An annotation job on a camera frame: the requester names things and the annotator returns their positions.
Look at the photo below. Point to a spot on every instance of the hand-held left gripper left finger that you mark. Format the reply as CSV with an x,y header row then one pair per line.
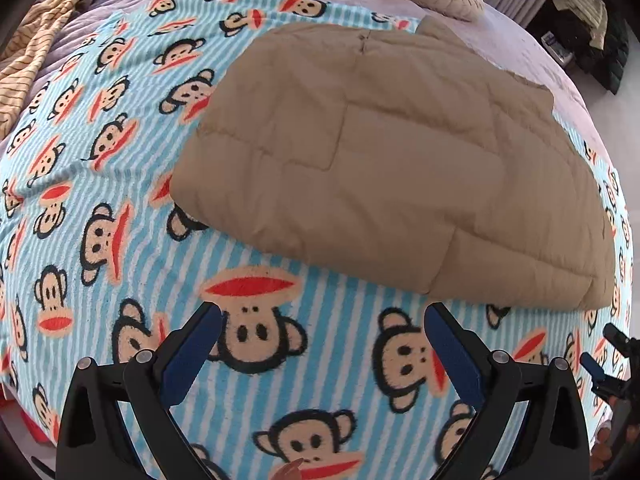
x,y
192,355

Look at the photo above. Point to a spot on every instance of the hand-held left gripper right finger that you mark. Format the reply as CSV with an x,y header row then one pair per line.
x,y
452,360

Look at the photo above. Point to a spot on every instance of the monkey print striped blanket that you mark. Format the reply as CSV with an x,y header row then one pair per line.
x,y
100,185

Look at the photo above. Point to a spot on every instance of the tan puffer jacket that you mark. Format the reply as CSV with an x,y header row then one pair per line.
x,y
400,160

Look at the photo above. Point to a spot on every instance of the cream hanging jacket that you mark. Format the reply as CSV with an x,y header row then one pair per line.
x,y
587,10

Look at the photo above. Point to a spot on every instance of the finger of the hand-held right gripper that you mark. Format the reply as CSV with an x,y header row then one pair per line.
x,y
620,340
592,366

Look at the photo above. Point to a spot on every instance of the yellow striped cloth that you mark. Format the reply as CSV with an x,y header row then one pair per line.
x,y
45,35

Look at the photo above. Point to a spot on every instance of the lilac bedspread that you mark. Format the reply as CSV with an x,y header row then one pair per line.
x,y
515,50

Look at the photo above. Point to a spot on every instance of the black hanging puffer coat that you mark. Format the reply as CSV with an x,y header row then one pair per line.
x,y
612,55

